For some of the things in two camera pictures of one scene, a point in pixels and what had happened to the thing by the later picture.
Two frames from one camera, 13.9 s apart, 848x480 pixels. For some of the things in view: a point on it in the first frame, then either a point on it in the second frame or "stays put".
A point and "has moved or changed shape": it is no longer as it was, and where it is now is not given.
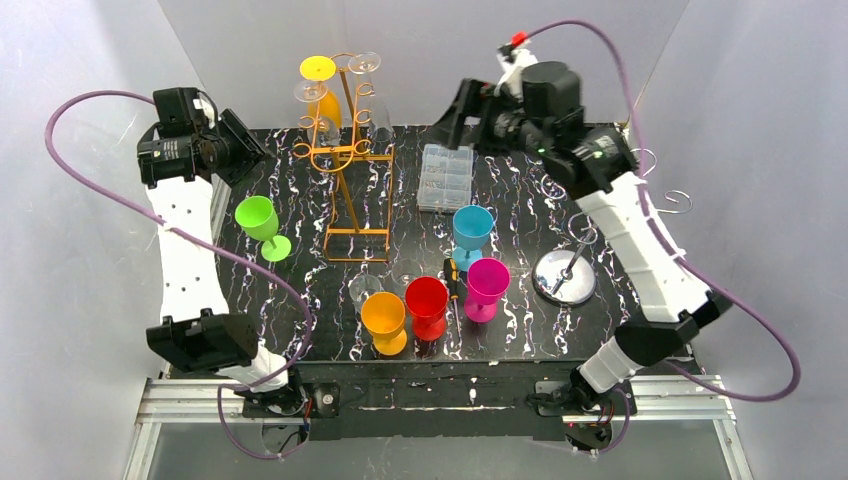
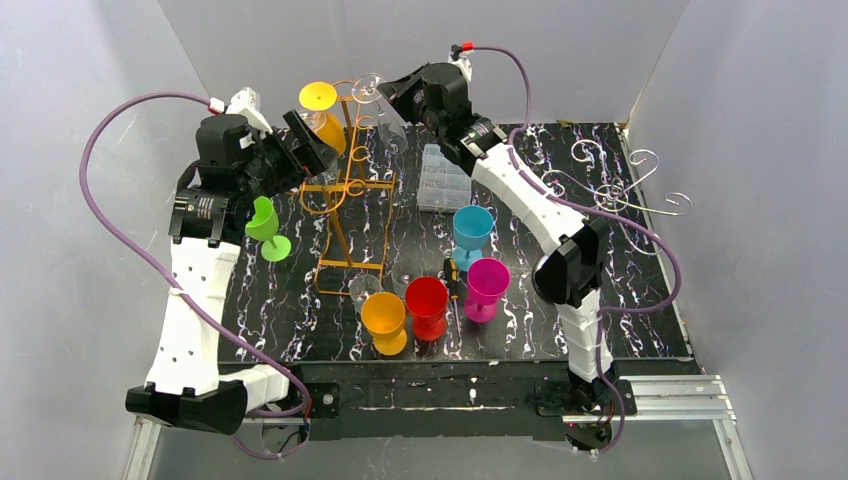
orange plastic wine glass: x=383 y=313 stays put
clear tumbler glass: x=405 y=270 stays put
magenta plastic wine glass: x=487 y=281 stays put
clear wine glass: x=324 y=134 -> x=316 y=121
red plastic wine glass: x=427 y=299 stays put
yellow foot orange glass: x=321 y=68 -> x=319 y=97
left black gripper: x=240 y=145 -> x=299 y=147
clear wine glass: x=378 y=127 -> x=366 y=90
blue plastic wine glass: x=472 y=226 stays put
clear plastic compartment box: x=446 y=178 stays put
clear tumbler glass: x=361 y=287 stays put
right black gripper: x=473 y=114 -> x=403 y=92
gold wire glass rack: x=360 y=220 has moved or changed shape
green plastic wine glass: x=259 y=218 stays put
